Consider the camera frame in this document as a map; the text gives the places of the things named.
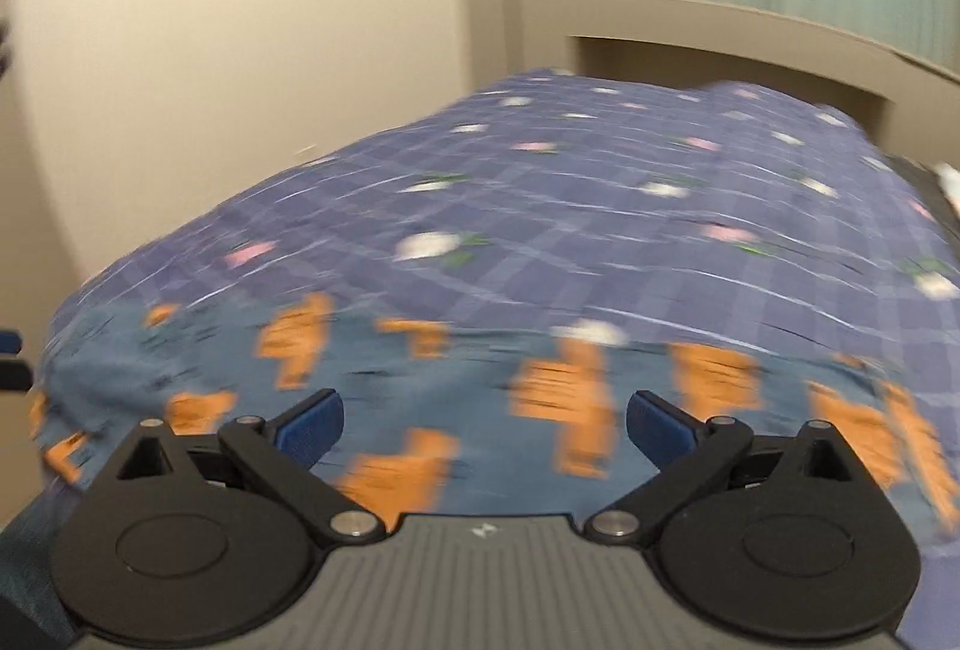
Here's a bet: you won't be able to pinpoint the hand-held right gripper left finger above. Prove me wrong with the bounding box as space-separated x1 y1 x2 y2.
112 387 388 544

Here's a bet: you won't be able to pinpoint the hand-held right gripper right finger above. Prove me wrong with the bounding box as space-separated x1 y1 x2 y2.
583 389 860 544

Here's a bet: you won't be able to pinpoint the purple checked floral blanket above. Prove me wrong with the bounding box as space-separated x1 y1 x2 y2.
45 68 960 650

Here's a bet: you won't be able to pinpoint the beige wooden bed headboard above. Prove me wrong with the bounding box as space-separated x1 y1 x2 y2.
562 0 960 171

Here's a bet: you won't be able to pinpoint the blue pants with orange print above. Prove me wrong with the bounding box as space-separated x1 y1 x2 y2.
28 290 960 546

